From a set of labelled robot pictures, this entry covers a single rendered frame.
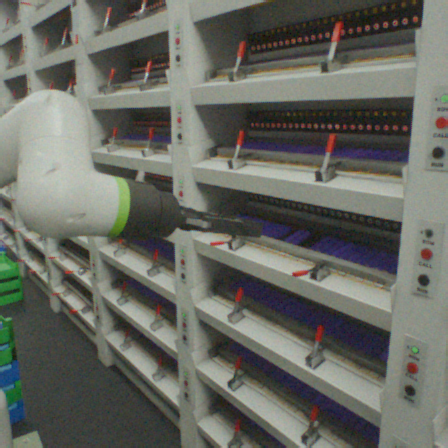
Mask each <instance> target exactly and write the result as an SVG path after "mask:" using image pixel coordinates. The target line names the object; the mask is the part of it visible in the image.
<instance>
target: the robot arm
mask: <svg viewBox="0 0 448 448"><path fill-rule="evenodd" d="M90 127H91V122H90V118H89V116H88V114H87V112H86V110H85V108H84V107H83V105H82V104H81V103H79V101H78V100H77V99H76V98H74V97H73V96H71V95H69V94H67V93H65V92H64V91H56V90H43V91H39V92H37V93H34V94H31V95H29V96H28V97H26V98H25V99H24V101H22V102H21V103H20V104H19V105H17V106H16V107H15V108H14V109H12V110H11V111H9V112H8V113H7V114H5V115H4V116H3V117H1V118H0V189H1V188H3V187H4V186H6V185H10V184H12V183H14V182H16V181H17V192H16V209H17V212H18V214H19V215H20V217H21V219H22V220H23V222H24V223H25V224H26V225H27V226H28V227H29V229H30V230H31V231H34V232H36V233H38V234H40V235H42V236H44V237H47V238H53V239H65V238H70V237H81V236H98V237H108V238H117V239H125V240H126V245H130V243H131V241H132V240H136V241H145V240H148V239H149V238H150V236H151V237H160V238H167V237H168V236H170V235H171V234H172V233H173V232H174V231H175V230H176V229H177V228H178V229H180V230H186V231H190V230H195V231H201V232H203V233H205V232H213V233H222V234H229V235H231V237H233V238H236V237H237V236H247V237H255V238H261V234H262V230H263V226H264V223H261V222H255V221H250V219H246V218H241V217H235V216H229V215H224V214H221V211H216V212H215V214H212V213H210V212H205V211H196V210H194V209H192V208H188V207H185V206H182V205H180V204H179V201H178V199H177V197H176V196H175V195H174V194H173V193H166V192H161V191H157V189H156V188H155V186H154V185H152V184H151V182H149V183H147V182H145V181H144V175H145V172H143V171H139V172H138V177H136V179H135V180H134V179H132V178H130V179H129V178H128V179H127V178H117V177H113V176H108V175H104V174H101V173H98V172H96V171H95V169H94V167H93V163H92V157H91V145H90ZM220 216H221V217H220ZM197 227H198V228H197ZM0 448H13V442H12V434H11V428H10V415H9V408H8V402H7V398H6V395H5V393H4V392H3V390H2V389H0Z"/></svg>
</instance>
